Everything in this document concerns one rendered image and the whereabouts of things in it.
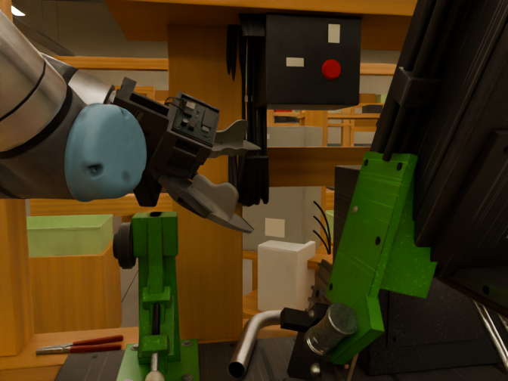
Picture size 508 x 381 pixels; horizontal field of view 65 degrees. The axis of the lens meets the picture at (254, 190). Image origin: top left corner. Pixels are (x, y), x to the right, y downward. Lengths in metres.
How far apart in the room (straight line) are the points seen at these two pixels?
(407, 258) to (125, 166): 0.34
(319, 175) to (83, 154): 0.69
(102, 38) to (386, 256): 10.67
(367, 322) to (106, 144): 0.33
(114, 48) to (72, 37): 1.00
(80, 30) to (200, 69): 10.38
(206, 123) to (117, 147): 0.16
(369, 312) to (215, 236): 0.42
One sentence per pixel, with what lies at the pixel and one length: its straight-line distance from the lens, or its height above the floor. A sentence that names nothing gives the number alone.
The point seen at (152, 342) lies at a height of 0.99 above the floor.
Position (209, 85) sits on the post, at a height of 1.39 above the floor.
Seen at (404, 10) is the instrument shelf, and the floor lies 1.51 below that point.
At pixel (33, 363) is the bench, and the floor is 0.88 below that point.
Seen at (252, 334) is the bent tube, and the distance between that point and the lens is 0.80.
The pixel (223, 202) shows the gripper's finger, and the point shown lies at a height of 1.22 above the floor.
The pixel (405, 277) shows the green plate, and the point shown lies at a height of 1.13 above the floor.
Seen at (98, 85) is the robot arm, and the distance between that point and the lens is 0.47.
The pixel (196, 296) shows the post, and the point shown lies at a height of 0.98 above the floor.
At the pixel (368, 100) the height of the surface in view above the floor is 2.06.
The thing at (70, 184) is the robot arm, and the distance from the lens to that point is 0.32.
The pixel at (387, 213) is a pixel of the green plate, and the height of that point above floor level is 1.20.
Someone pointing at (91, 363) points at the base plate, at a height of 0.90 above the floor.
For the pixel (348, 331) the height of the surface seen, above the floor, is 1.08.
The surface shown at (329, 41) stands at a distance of 0.74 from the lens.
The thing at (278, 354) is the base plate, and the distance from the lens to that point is 0.79.
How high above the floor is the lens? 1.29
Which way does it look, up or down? 7 degrees down
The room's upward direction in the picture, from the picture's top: straight up
